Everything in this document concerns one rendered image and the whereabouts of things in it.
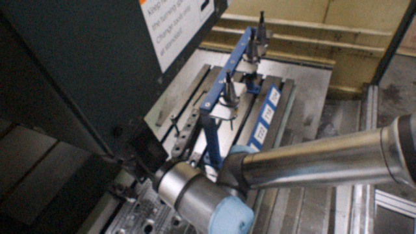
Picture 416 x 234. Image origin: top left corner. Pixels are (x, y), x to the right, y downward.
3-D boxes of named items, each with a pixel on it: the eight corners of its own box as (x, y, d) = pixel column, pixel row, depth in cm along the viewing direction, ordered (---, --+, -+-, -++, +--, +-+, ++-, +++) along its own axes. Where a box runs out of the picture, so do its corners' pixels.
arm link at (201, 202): (228, 262, 40) (229, 251, 33) (178, 219, 45) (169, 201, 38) (255, 221, 44) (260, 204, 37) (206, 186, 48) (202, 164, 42)
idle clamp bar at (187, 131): (204, 118, 115) (202, 109, 110) (182, 167, 99) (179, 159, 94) (194, 116, 116) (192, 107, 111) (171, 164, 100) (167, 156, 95)
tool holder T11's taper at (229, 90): (223, 91, 78) (222, 75, 73) (238, 92, 77) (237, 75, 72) (221, 101, 75) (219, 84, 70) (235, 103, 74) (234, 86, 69)
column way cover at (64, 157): (112, 130, 116) (45, 28, 77) (30, 230, 89) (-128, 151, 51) (104, 127, 118) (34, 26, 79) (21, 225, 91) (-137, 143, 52)
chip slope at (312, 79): (322, 101, 151) (333, 65, 131) (298, 208, 111) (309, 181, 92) (191, 75, 181) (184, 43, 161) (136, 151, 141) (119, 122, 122)
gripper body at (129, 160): (121, 169, 52) (162, 205, 47) (105, 147, 45) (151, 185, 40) (148, 145, 56) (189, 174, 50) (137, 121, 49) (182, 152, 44)
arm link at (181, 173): (170, 201, 38) (203, 162, 42) (149, 184, 40) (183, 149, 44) (177, 216, 44) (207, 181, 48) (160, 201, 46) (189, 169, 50)
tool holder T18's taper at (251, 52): (249, 50, 90) (249, 33, 85) (260, 53, 88) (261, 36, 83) (243, 56, 88) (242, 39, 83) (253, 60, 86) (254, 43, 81)
